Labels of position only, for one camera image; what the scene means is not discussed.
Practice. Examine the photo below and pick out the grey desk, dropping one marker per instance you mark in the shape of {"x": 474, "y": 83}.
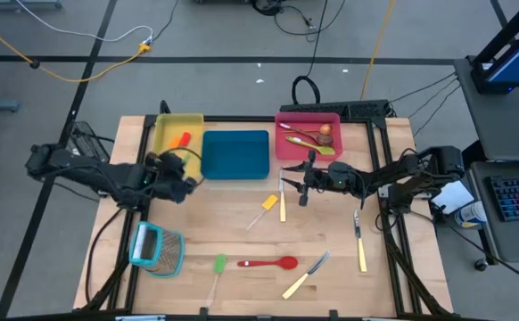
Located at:
{"x": 500, "y": 125}

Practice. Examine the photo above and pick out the white and blue can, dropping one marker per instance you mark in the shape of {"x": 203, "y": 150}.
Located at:
{"x": 471, "y": 214}

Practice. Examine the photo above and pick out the black perforated power box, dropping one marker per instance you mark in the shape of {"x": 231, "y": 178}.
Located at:
{"x": 366, "y": 109}

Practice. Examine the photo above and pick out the black caster wheel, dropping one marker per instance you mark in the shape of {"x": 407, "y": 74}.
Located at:
{"x": 481, "y": 265}

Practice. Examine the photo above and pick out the yellow plastic bin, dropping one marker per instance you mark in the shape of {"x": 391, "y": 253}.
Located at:
{"x": 168, "y": 127}

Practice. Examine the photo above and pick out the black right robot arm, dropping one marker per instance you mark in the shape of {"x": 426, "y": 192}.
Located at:
{"x": 402, "y": 174}

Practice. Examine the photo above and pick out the red plastic bin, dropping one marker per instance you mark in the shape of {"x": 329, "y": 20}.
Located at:
{"x": 295, "y": 151}

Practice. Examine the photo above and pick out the blue plastic bin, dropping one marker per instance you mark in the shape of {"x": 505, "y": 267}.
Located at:
{"x": 235, "y": 156}

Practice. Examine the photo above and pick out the dark wooden spoon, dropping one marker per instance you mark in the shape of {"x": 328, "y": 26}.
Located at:
{"x": 325, "y": 139}

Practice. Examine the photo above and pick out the teal box grater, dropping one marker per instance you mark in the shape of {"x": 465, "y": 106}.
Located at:
{"x": 159, "y": 249}

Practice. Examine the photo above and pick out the white paper sheet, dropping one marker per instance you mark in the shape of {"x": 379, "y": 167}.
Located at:
{"x": 455, "y": 196}

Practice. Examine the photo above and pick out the red silicone spatula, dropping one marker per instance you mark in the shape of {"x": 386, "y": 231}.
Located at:
{"x": 184, "y": 138}

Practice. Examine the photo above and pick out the silver metal bracket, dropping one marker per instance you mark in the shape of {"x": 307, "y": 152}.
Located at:
{"x": 139, "y": 318}

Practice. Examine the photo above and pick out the orange silicone spatula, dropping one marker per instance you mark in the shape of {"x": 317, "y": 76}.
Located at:
{"x": 175, "y": 142}

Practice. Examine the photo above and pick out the red silicone spoon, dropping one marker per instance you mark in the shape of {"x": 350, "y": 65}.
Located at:
{"x": 288, "y": 262}

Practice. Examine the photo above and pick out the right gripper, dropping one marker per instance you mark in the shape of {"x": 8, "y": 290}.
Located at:
{"x": 322, "y": 178}

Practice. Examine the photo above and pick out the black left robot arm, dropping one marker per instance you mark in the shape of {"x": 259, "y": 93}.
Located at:
{"x": 90, "y": 171}

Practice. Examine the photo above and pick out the black mesh power unit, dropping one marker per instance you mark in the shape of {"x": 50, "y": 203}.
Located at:
{"x": 85, "y": 136}

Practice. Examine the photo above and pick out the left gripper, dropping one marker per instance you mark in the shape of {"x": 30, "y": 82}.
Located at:
{"x": 166, "y": 183}

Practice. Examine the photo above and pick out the yellow silicone spatula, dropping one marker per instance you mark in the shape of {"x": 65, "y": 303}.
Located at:
{"x": 269, "y": 202}

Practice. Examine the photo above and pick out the green silicone spoon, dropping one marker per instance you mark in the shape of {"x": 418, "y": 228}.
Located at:
{"x": 327, "y": 151}

